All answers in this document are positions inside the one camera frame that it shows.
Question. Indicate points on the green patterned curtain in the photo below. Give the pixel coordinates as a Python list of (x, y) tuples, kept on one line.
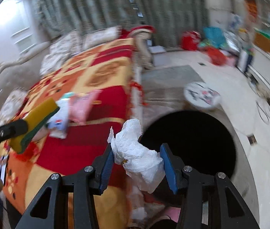
[(169, 18)]

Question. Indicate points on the pink snack package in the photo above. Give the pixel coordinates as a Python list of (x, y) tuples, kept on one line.
[(81, 105)]

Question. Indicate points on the red gift bag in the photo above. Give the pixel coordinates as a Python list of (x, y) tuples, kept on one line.
[(190, 40)]

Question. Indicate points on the cat face round stool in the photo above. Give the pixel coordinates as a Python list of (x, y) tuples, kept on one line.
[(201, 96)]

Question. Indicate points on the yellow green sponge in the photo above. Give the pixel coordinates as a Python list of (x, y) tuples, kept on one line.
[(35, 119)]

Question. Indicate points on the teal gift bag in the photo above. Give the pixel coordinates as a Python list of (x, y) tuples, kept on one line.
[(214, 36)]

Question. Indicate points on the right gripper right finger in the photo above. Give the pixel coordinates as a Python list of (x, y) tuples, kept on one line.
[(226, 207)]

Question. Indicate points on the grey floor rug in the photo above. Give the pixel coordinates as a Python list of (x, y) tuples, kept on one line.
[(164, 94)]

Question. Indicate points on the black round trash bin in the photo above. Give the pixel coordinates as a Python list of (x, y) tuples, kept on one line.
[(199, 139)]

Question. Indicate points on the red orange patterned blanket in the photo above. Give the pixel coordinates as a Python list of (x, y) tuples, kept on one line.
[(97, 84)]

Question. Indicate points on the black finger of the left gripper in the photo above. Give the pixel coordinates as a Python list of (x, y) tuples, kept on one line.
[(3, 131)]

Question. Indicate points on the red plastic bag on floor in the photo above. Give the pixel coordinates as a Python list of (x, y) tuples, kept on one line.
[(216, 56)]

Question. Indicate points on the white tissue paper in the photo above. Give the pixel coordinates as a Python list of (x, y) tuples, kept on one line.
[(144, 166)]

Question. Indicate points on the white embroidered pillow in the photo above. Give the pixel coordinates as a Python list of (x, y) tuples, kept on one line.
[(70, 43), (101, 36)]

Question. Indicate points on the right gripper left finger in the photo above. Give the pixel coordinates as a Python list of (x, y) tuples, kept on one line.
[(49, 207)]

